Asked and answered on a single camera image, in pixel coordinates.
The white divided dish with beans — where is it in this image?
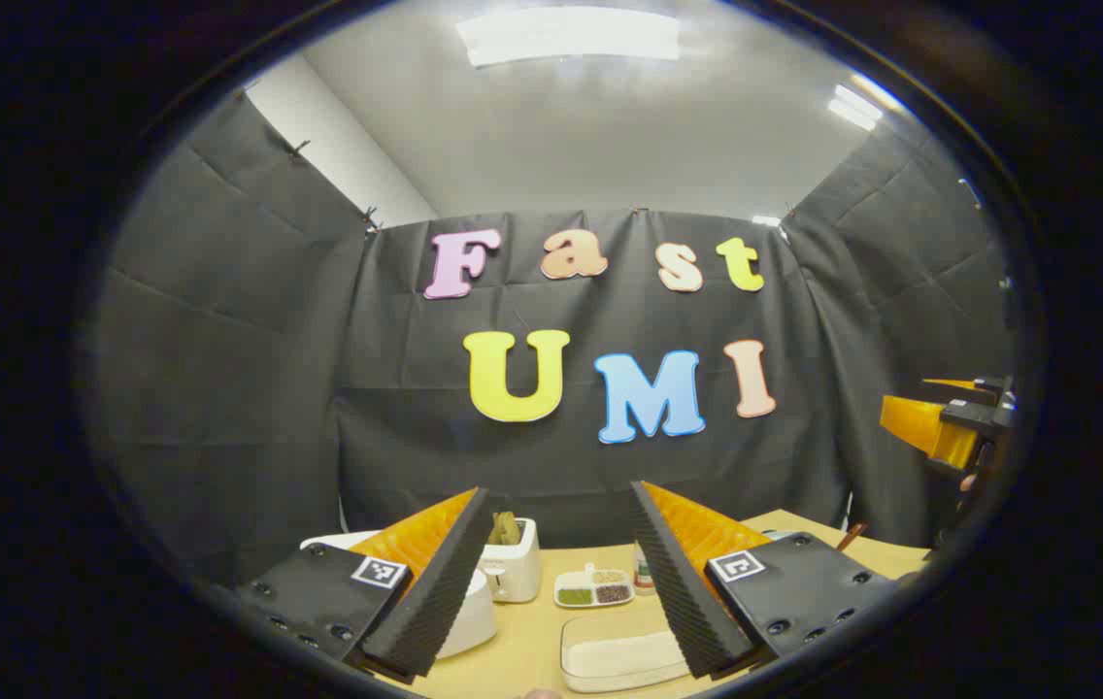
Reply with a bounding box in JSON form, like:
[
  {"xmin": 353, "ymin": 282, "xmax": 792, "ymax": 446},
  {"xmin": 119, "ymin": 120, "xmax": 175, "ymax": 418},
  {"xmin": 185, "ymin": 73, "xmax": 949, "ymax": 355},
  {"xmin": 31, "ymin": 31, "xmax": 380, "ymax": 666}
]
[{"xmin": 553, "ymin": 563, "xmax": 635, "ymax": 610}]

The small ceiling light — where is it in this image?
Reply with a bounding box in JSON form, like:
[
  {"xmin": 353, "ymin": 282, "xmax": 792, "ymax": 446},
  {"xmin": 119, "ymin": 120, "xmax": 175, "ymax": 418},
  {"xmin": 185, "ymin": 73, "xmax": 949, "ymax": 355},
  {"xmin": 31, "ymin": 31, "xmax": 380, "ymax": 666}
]
[{"xmin": 828, "ymin": 83, "xmax": 902, "ymax": 132}]

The large ceiling light panel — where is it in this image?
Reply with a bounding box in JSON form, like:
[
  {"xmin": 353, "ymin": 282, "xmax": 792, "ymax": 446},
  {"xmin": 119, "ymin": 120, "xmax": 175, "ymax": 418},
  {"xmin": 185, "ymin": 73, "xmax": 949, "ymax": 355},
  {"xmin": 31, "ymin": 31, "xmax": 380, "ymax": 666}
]
[{"xmin": 454, "ymin": 8, "xmax": 684, "ymax": 69}]

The black backdrop cloth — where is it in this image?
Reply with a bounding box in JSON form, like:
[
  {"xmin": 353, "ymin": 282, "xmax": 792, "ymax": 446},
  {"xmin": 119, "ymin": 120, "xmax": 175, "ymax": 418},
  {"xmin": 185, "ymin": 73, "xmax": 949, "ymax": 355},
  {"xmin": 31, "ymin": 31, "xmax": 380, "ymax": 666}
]
[{"xmin": 85, "ymin": 92, "xmax": 1019, "ymax": 583}]

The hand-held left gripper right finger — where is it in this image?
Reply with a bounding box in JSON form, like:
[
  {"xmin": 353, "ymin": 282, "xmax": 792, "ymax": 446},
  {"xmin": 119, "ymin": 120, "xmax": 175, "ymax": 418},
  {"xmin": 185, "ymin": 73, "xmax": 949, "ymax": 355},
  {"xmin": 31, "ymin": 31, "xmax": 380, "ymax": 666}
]
[{"xmin": 629, "ymin": 481, "xmax": 902, "ymax": 681}]

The white toaster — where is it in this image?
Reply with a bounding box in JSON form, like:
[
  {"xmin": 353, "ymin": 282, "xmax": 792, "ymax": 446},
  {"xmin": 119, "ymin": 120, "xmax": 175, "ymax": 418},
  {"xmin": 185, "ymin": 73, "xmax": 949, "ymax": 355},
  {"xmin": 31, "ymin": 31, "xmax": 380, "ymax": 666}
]
[{"xmin": 479, "ymin": 517, "xmax": 543, "ymax": 604}]

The white rice cooker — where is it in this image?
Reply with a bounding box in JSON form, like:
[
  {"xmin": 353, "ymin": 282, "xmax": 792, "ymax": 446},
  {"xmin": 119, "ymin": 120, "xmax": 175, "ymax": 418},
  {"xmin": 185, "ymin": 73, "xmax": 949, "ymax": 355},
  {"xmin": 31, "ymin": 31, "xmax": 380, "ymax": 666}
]
[{"xmin": 299, "ymin": 529, "xmax": 499, "ymax": 661}]

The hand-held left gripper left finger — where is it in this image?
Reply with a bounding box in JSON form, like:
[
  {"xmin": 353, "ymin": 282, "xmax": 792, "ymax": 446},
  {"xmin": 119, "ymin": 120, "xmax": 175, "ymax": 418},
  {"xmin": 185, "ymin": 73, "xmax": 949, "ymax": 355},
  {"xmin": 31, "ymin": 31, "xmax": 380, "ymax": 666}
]
[{"xmin": 236, "ymin": 487, "xmax": 494, "ymax": 685}]

